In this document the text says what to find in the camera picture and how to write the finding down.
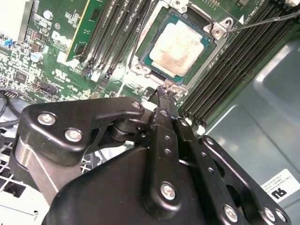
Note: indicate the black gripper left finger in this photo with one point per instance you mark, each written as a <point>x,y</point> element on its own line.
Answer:
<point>93,110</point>

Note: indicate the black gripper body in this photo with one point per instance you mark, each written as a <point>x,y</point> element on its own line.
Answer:
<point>105,194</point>

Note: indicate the silver-topped CPU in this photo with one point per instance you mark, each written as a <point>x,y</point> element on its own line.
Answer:
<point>178,47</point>

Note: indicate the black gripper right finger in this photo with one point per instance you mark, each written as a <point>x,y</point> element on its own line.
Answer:
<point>206,161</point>

